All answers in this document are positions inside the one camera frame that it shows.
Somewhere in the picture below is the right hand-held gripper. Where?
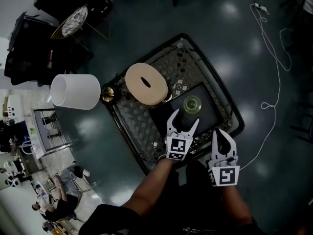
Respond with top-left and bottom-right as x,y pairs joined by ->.
207,128 -> 241,188

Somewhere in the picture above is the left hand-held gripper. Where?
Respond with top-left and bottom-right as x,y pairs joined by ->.
164,108 -> 200,162

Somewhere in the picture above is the clear drinking glass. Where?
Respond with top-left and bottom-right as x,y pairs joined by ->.
183,95 -> 203,115

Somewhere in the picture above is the black tray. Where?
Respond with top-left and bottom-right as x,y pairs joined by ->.
148,81 -> 222,142

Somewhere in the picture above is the person's right forearm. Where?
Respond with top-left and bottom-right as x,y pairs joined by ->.
218,184 -> 254,227

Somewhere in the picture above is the person's left forearm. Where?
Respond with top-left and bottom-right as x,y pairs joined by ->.
121,158 -> 177,218

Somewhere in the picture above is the black glass-top coffee table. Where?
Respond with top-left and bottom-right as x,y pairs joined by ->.
100,32 -> 246,176

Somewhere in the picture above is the beige round tissue box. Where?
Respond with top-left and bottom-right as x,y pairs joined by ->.
125,62 -> 170,106

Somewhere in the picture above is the person's black shirt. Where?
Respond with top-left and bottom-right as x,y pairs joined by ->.
78,159 -> 269,235

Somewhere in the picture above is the dark blue chair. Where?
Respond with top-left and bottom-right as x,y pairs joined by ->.
290,101 -> 313,144

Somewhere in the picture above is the white shade table lamp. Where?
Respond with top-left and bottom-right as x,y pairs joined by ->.
50,73 -> 116,111

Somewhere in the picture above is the black office chair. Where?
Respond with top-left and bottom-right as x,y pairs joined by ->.
4,11 -> 95,86

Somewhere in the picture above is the white cable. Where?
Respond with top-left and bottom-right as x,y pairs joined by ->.
239,2 -> 293,173

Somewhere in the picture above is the white table with metal frame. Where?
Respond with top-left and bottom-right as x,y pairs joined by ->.
30,107 -> 74,161

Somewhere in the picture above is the gold wire stool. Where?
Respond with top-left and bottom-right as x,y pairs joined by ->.
49,4 -> 111,49

